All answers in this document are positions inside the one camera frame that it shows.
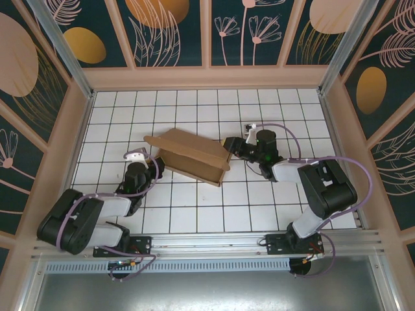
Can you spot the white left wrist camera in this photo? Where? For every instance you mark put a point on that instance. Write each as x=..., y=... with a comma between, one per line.
x=136, y=155

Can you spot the yellow oval fern wall panel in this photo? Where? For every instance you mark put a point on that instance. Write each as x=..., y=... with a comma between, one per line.
x=395, y=81

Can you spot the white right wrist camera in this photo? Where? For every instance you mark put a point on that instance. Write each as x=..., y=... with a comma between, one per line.
x=250, y=133

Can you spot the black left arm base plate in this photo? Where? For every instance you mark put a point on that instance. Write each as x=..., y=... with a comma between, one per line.
x=142, y=246

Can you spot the peach circle grass wall panel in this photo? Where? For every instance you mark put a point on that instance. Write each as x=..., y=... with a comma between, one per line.
x=308, y=48

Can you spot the single flower wall panel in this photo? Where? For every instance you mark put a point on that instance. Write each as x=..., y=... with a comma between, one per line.
x=13, y=181

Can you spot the orange circle leaves wall panel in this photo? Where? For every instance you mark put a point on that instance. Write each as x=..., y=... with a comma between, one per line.
x=155, y=48

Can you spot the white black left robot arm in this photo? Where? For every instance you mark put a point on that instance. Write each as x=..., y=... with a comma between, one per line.
x=113, y=205

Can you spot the peach circle gold lines panel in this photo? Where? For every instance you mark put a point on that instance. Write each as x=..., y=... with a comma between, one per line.
x=19, y=55

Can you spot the aluminium side rail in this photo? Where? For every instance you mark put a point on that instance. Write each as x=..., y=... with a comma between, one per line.
x=342, y=162

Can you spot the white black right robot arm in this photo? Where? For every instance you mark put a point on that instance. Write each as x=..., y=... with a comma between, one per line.
x=327, y=191

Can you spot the long aluminium base rail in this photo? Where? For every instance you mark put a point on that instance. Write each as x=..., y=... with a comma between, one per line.
x=210, y=243

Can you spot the aluminium corner post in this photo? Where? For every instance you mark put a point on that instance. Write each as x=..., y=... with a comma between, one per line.
x=65, y=48
x=343, y=48

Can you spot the grey metal sheet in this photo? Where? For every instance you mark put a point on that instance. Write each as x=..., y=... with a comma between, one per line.
x=210, y=291

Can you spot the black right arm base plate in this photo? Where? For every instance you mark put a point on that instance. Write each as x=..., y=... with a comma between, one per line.
x=275, y=244

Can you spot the pink fern lines wall panel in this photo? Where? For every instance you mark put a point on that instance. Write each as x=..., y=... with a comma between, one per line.
x=398, y=178

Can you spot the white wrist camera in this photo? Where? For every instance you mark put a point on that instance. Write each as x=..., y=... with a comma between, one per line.
x=136, y=155
x=250, y=133

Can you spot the pink flowers wall panel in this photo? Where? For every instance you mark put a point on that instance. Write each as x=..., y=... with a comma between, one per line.
x=233, y=48

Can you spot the yellow plug connector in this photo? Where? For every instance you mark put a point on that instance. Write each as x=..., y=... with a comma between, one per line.
x=313, y=256

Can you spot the brown cardboard paper box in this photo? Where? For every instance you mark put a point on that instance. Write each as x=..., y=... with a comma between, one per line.
x=194, y=155

